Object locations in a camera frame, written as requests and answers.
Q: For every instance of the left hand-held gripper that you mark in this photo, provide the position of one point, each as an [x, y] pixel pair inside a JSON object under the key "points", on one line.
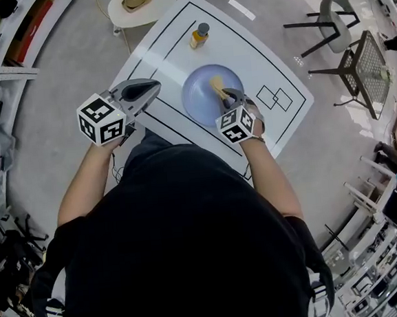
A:
{"points": [[100, 121]]}

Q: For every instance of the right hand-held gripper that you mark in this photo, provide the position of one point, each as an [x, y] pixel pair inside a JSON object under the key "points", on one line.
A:
{"points": [[235, 125]]}

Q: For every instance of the yellow sponge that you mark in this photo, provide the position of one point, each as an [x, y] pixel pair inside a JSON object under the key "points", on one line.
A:
{"points": [[217, 83]]}

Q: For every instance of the big blue plate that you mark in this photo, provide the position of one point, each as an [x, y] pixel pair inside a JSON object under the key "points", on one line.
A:
{"points": [[200, 99]]}

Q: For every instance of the person's right forearm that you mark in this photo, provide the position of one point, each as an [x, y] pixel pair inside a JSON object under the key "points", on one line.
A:
{"points": [[273, 179]]}

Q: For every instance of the person's left forearm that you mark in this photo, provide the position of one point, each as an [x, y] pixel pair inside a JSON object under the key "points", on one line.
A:
{"points": [[83, 185]]}

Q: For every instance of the person's right hand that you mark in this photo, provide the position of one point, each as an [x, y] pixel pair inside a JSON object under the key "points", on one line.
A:
{"points": [[258, 123]]}

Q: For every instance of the yellow oil bottle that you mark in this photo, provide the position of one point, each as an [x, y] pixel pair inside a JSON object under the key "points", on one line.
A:
{"points": [[199, 38]]}

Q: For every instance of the red cardboard box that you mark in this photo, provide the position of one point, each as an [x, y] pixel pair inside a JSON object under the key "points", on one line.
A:
{"points": [[35, 27]]}

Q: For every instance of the grey chair black legs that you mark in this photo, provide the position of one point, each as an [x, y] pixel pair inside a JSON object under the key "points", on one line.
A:
{"points": [[334, 14]]}

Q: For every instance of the black lattice table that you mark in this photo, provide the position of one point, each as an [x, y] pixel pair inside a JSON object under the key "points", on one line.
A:
{"points": [[367, 70]]}

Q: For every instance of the person's black shirt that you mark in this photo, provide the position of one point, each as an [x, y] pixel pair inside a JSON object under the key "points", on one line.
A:
{"points": [[178, 242]]}

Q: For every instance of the small white flower pot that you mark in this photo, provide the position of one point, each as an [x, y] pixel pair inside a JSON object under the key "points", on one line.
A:
{"points": [[385, 73]]}

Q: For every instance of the black tripod stands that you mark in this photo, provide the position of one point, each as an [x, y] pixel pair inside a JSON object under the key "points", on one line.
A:
{"points": [[11, 267]]}

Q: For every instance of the white rack with monitors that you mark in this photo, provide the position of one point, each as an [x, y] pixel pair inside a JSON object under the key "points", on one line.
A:
{"points": [[385, 276]]}

